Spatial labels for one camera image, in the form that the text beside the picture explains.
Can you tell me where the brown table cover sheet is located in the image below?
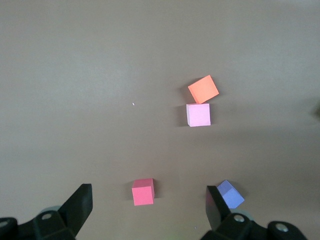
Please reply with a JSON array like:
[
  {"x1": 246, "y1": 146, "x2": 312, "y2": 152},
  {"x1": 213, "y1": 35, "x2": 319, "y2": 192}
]
[{"x1": 0, "y1": 0, "x2": 320, "y2": 240}]

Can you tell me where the purple foam cube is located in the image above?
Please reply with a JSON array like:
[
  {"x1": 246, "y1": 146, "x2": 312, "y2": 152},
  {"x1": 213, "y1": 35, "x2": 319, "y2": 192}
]
[{"x1": 216, "y1": 179, "x2": 246, "y2": 210}]

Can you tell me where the red foam cube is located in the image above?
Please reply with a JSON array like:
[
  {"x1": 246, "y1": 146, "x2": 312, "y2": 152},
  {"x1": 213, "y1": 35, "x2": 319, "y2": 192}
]
[{"x1": 131, "y1": 178, "x2": 156, "y2": 207}]

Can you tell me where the orange foam cube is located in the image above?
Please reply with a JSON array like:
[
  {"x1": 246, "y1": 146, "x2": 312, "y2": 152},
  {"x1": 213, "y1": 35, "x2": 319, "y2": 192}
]
[{"x1": 187, "y1": 74, "x2": 220, "y2": 105}]

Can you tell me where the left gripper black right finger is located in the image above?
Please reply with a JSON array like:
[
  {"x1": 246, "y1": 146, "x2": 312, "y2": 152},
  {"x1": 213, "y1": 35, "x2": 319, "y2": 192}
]
[{"x1": 201, "y1": 185, "x2": 310, "y2": 240}]

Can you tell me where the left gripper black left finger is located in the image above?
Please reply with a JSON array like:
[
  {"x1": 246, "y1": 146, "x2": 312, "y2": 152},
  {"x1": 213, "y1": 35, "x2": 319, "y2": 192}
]
[{"x1": 0, "y1": 183, "x2": 94, "y2": 240}]

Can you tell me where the pink foam cube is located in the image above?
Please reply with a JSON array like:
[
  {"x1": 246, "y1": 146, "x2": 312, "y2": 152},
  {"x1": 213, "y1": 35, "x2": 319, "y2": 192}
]
[{"x1": 185, "y1": 102, "x2": 212, "y2": 128}]

